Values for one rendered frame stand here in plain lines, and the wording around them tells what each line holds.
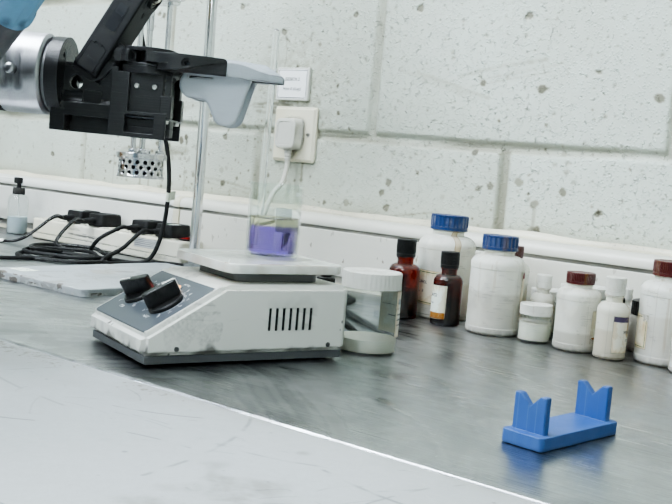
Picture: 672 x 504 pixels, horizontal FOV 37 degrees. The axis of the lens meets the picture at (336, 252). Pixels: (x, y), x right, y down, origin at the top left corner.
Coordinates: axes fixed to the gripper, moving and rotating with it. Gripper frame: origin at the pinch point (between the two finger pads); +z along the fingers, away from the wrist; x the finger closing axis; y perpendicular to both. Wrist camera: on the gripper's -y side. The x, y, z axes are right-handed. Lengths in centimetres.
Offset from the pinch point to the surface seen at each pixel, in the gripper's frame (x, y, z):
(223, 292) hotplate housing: 8.7, 19.7, -1.4
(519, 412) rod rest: 25.1, 23.6, 21.9
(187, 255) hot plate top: 1.0, 17.6, -6.1
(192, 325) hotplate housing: 10.5, 22.5, -3.5
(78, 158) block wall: -97, 11, -46
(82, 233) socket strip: -78, 24, -39
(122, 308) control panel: 5.3, 22.5, -10.8
